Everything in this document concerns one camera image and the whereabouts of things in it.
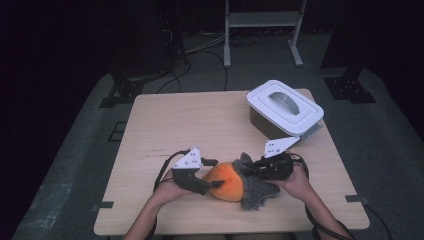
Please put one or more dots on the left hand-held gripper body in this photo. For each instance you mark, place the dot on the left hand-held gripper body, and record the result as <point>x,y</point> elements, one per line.
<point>188,161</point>

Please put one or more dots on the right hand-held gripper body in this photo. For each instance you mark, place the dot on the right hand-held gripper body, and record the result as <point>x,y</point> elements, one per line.
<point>280,168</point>

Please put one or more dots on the orange plush toy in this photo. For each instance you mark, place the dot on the orange plush toy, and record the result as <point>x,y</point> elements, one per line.
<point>226,183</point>

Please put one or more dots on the grey fluffy cloth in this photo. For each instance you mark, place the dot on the grey fluffy cloth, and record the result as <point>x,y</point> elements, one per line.
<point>258,193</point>

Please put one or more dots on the brown transparent storage box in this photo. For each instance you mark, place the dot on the brown transparent storage box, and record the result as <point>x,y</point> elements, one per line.
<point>266,128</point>

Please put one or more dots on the person's right hand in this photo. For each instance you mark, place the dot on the person's right hand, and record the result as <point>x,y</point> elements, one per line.
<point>296,185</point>

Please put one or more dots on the person's left hand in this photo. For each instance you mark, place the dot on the person's left hand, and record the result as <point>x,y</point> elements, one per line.
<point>166,193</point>

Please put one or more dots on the black floor tape marking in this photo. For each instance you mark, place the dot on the black floor tape marking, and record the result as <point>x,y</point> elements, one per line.
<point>118,131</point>

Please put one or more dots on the black tape strip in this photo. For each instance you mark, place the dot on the black tape strip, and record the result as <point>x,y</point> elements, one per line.
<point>355,199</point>
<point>105,205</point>

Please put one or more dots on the black stand base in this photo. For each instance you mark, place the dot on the black stand base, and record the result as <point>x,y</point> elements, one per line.
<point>350,88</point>
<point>125,91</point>

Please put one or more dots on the white metal stand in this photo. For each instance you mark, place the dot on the white metal stand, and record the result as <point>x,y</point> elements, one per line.
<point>261,19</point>

